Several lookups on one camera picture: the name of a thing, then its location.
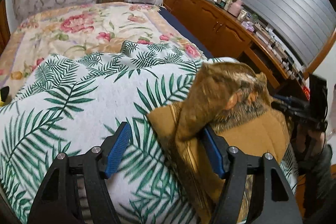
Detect wooden low cabinet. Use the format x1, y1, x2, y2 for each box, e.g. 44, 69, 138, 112
163, 0, 304, 97

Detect yellow Pikachu plush toy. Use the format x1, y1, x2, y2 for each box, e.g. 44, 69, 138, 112
0, 86, 10, 107

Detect brown louvered wardrobe door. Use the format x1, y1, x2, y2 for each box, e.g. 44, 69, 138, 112
0, 0, 10, 54

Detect pink bottle on cabinet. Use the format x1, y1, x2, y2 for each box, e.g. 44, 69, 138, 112
228, 0, 243, 17

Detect floral pink bedspread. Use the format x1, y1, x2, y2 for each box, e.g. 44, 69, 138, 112
1, 2, 210, 96

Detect white green leaf-print blanket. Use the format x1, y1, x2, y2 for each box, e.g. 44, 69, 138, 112
0, 40, 299, 224

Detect brown gold patterned garment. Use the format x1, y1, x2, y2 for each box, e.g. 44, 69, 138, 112
147, 63, 290, 223

